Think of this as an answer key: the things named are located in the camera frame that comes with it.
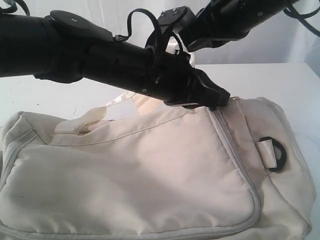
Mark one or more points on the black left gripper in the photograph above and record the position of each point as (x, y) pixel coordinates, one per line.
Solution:
(173, 79)

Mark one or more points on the cream duffel bag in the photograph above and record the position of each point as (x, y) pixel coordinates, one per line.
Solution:
(130, 170)

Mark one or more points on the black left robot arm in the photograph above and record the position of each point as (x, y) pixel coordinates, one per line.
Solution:
(64, 47)

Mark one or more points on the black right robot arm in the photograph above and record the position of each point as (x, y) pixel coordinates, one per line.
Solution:
(223, 21)

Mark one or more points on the white backdrop curtain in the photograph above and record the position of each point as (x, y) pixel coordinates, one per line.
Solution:
(280, 39)

